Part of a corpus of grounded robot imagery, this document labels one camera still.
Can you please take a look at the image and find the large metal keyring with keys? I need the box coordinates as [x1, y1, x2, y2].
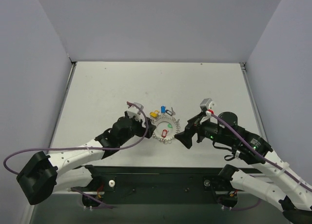
[150, 105, 180, 144]

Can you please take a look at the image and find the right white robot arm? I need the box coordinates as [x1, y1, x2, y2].
[175, 110, 312, 224]

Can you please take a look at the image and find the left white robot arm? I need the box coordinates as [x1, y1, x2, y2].
[17, 111, 156, 205]

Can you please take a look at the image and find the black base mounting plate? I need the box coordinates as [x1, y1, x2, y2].
[70, 165, 259, 206]

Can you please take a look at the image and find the aluminium frame rail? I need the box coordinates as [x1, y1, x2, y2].
[29, 61, 268, 224]

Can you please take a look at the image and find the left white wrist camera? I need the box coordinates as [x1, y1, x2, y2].
[126, 102, 144, 122]

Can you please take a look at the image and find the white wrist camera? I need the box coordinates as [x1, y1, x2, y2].
[126, 102, 144, 122]
[200, 98, 215, 124]

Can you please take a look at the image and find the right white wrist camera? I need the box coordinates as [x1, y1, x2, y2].
[200, 98, 215, 124]

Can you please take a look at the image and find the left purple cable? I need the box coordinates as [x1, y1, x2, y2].
[3, 101, 150, 209]

